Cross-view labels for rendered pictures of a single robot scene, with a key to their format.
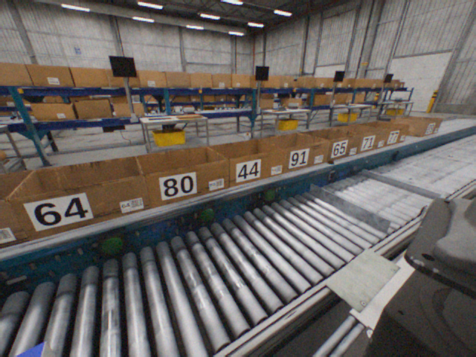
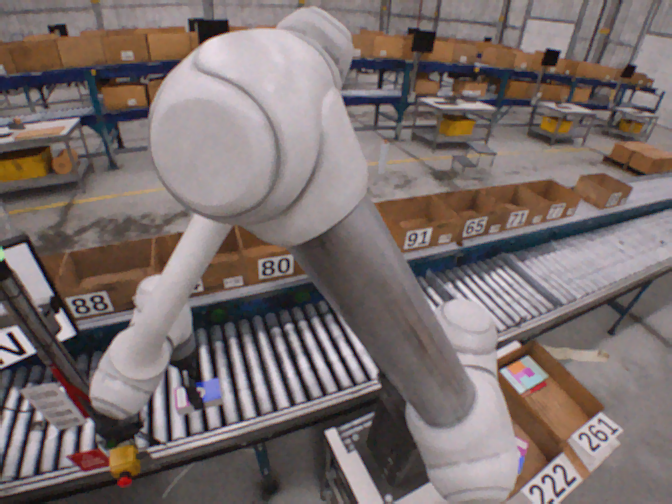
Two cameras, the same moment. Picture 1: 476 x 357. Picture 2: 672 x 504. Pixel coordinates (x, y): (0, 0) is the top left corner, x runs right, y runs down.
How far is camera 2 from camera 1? 68 cm
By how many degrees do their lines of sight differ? 13
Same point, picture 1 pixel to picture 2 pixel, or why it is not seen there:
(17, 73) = (92, 50)
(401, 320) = (383, 399)
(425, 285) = not seen: hidden behind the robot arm
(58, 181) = (169, 246)
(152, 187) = (251, 267)
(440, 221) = not seen: hidden behind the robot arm
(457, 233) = not seen: hidden behind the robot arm
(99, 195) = (209, 273)
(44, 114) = (114, 100)
